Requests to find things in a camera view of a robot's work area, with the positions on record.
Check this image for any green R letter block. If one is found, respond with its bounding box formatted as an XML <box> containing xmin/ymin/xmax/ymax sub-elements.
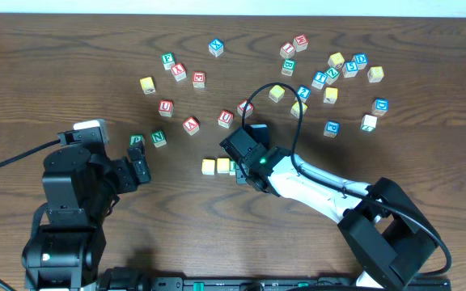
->
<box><xmin>229</xmin><ymin>160</ymin><xmax>236</xmax><ymax>175</ymax></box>

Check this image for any yellow O letter block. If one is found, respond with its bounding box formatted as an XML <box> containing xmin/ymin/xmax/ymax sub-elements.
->
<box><xmin>216</xmin><ymin>158</ymin><xmax>230</xmax><ymax>175</ymax></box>

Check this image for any yellow C letter block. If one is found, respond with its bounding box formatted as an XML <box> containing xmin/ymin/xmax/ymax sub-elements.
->
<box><xmin>201</xmin><ymin>158</ymin><xmax>215</xmax><ymax>175</ymax></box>

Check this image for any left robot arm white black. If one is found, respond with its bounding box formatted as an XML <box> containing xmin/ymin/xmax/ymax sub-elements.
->
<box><xmin>22</xmin><ymin>142</ymin><xmax>150</xmax><ymax>290</ymax></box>

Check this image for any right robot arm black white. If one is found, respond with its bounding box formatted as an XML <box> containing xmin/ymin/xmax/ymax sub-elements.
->
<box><xmin>228</xmin><ymin>143</ymin><xmax>446</xmax><ymax>290</ymax></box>

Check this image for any green J letter block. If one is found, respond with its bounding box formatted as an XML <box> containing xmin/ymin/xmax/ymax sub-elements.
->
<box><xmin>129</xmin><ymin>134</ymin><xmax>145</xmax><ymax>147</ymax></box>

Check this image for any green N letter block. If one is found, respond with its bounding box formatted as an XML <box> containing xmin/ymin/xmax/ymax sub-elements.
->
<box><xmin>150</xmin><ymin>130</ymin><xmax>167</xmax><ymax>148</ymax></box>

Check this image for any red U letter block middle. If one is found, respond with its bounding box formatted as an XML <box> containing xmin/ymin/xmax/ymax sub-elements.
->
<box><xmin>218</xmin><ymin>110</ymin><xmax>234</xmax><ymax>129</ymax></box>

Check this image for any red u letter block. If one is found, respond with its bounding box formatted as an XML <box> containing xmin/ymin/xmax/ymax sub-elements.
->
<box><xmin>159</xmin><ymin>100</ymin><xmax>174</xmax><ymax>117</ymax></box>
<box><xmin>218</xmin><ymin>110</ymin><xmax>234</xmax><ymax>129</ymax></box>

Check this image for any red I block middle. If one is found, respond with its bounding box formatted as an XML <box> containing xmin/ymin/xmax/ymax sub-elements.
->
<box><xmin>237</xmin><ymin>99</ymin><xmax>254</xmax><ymax>118</ymax></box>

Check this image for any red i block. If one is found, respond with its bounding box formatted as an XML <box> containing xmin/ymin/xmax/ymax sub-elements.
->
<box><xmin>237</xmin><ymin>99</ymin><xmax>254</xmax><ymax>118</ymax></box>
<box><xmin>280</xmin><ymin>42</ymin><xmax>295</xmax><ymax>59</ymax></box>

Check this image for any red A letter block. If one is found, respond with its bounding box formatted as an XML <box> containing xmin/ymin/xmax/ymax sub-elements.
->
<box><xmin>183</xmin><ymin>116</ymin><xmax>200</xmax><ymax>136</ymax></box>

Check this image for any red U letter block left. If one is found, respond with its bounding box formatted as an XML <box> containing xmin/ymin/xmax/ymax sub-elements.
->
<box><xmin>159</xmin><ymin>100</ymin><xmax>174</xmax><ymax>117</ymax></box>

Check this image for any yellow block beside R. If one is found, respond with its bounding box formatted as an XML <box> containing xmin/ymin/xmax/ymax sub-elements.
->
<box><xmin>290</xmin><ymin>101</ymin><xmax>307</xmax><ymax>119</ymax></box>

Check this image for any yellow block centre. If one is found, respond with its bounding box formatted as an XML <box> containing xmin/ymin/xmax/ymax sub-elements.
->
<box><xmin>269</xmin><ymin>85</ymin><xmax>285</xmax><ymax>103</ymax></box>

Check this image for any yellow block far left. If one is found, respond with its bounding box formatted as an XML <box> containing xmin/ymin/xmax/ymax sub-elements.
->
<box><xmin>140</xmin><ymin>77</ymin><xmax>155</xmax><ymax>95</ymax></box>

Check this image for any blue P letter block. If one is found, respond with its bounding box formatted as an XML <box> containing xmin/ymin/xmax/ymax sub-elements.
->
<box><xmin>324</xmin><ymin>120</ymin><xmax>340</xmax><ymax>137</ymax></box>

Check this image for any blue 2 number block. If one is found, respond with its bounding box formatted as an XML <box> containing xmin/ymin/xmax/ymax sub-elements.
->
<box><xmin>294</xmin><ymin>86</ymin><xmax>311</xmax><ymax>103</ymax></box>

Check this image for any red E letter block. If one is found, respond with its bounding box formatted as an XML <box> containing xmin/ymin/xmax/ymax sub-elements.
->
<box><xmin>193</xmin><ymin>71</ymin><xmax>205</xmax><ymax>88</ymax></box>

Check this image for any red X letter block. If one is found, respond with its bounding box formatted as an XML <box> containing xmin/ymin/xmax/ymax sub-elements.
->
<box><xmin>170</xmin><ymin>63</ymin><xmax>187</xmax><ymax>82</ymax></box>

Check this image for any green B letter block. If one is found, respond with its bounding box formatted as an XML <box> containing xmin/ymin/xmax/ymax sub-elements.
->
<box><xmin>281</xmin><ymin>59</ymin><xmax>296</xmax><ymax>76</ymax></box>

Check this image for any yellow block right middle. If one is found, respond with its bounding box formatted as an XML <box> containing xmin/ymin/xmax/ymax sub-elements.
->
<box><xmin>323</xmin><ymin>87</ymin><xmax>338</xmax><ymax>104</ymax></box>

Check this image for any green F letter block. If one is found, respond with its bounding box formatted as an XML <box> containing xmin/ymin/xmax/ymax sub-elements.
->
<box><xmin>161</xmin><ymin>53</ymin><xmax>176</xmax><ymax>70</ymax></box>

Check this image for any blue T letter block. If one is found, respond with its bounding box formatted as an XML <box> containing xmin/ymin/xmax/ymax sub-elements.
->
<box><xmin>311</xmin><ymin>71</ymin><xmax>327</xmax><ymax>90</ymax></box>

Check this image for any blue X letter block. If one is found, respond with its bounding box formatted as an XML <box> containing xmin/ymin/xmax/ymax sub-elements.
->
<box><xmin>209</xmin><ymin>39</ymin><xmax>224</xmax><ymax>57</ymax></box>

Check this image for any red I block top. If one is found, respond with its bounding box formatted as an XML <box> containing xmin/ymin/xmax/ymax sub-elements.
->
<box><xmin>280</xmin><ymin>42</ymin><xmax>295</xmax><ymax>59</ymax></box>

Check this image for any green Z letter block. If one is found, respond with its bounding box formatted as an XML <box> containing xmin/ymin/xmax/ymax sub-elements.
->
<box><xmin>325</xmin><ymin>67</ymin><xmax>340</xmax><ymax>85</ymax></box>

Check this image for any white green block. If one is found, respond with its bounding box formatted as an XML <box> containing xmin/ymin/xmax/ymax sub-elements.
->
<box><xmin>360</xmin><ymin>115</ymin><xmax>378</xmax><ymax>132</ymax></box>

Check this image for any red M letter block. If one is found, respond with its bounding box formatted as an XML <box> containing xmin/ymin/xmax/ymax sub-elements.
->
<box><xmin>293</xmin><ymin>34</ymin><xmax>309</xmax><ymax>52</ymax></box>

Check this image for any yellow block top right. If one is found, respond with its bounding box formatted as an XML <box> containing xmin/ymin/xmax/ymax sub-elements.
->
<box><xmin>328</xmin><ymin>52</ymin><xmax>345</xmax><ymax>70</ymax></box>

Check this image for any blue 5 number block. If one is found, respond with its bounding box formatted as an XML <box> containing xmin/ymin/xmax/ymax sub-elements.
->
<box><xmin>342</xmin><ymin>61</ymin><xmax>358</xmax><ymax>78</ymax></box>

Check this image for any blue D block right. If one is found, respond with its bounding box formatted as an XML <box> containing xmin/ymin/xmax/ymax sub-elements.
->
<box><xmin>371</xmin><ymin>99</ymin><xmax>389</xmax><ymax>116</ymax></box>

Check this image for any blue d block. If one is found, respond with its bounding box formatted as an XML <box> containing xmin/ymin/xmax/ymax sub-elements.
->
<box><xmin>371</xmin><ymin>99</ymin><xmax>389</xmax><ymax>116</ymax></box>
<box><xmin>352</xmin><ymin>53</ymin><xmax>368</xmax><ymax>70</ymax></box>

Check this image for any blue D block top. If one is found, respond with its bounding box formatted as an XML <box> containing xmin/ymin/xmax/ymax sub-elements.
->
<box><xmin>352</xmin><ymin>53</ymin><xmax>368</xmax><ymax>70</ymax></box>

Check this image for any yellow 8 number block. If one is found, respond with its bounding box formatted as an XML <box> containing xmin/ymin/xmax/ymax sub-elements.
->
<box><xmin>367</xmin><ymin>66</ymin><xmax>384</xmax><ymax>83</ymax></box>

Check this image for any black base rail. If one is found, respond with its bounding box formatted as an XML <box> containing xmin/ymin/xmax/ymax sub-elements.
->
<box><xmin>99</xmin><ymin>274</ymin><xmax>452</xmax><ymax>291</ymax></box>

